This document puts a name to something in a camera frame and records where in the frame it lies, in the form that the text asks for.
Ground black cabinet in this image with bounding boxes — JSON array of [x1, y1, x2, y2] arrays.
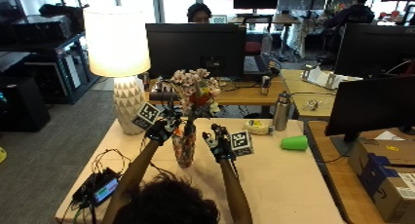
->
[[0, 75, 51, 132]]

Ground black monitor with stand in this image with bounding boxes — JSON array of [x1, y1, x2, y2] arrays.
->
[[324, 75, 415, 158]]

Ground the person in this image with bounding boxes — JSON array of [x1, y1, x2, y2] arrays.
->
[[110, 173, 222, 224]]

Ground person's left hand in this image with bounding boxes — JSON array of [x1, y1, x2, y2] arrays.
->
[[143, 108, 182, 146]]

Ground white marker cube on right glove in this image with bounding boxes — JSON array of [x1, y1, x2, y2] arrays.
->
[[228, 130, 255, 157]]

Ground large black monitor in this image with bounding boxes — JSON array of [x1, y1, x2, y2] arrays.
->
[[333, 22, 415, 80]]

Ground laptop computer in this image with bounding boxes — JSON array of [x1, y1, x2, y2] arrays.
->
[[242, 54, 275, 78]]

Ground person's right hand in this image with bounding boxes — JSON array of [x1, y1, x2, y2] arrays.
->
[[200, 123, 236, 164]]

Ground white marker cube on glove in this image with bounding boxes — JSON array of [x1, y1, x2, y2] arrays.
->
[[130, 101, 164, 131], [228, 130, 255, 157]]

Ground black shelf unit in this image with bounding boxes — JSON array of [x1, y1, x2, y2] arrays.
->
[[0, 15, 101, 105]]

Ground cardboard box with blue tape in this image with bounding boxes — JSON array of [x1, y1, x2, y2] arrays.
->
[[347, 137, 415, 224]]

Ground patterned flower vase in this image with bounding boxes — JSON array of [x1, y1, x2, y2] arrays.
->
[[171, 118, 196, 169]]

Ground white paper holder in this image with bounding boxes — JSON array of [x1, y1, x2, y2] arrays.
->
[[300, 63, 363, 91]]

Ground light wooden desk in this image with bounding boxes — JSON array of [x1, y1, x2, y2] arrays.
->
[[280, 69, 337, 121]]

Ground silver metal water bottle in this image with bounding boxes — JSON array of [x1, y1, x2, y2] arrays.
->
[[272, 91, 293, 132]]

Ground small silver can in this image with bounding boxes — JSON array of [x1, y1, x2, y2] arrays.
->
[[259, 75, 272, 96]]

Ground white marker cube on left glove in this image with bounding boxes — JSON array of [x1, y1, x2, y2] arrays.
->
[[130, 101, 164, 131]]

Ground black device with lit screen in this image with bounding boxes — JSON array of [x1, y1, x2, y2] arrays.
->
[[71, 168, 122, 208]]

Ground yellow white crumpled packet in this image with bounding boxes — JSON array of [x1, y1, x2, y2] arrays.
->
[[242, 119, 275, 136]]

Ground black computer monitor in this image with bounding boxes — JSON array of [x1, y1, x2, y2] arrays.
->
[[145, 22, 247, 80]]

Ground black cylindrical speaker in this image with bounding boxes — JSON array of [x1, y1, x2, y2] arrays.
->
[[147, 91, 180, 102]]

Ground white table lamp with patterned base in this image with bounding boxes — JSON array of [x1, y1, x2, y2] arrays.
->
[[81, 5, 152, 136]]

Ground green plastic cup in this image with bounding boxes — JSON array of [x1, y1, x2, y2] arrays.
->
[[279, 134, 309, 152]]

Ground dark wooden side desk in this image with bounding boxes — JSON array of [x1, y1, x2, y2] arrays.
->
[[304, 120, 415, 224]]

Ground bouquet of pink white flowers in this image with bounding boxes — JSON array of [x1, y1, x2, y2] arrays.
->
[[164, 67, 223, 120]]

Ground clear glass object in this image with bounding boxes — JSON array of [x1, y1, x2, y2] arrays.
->
[[303, 98, 323, 111]]

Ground black cables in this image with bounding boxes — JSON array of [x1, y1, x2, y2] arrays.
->
[[59, 147, 131, 224]]

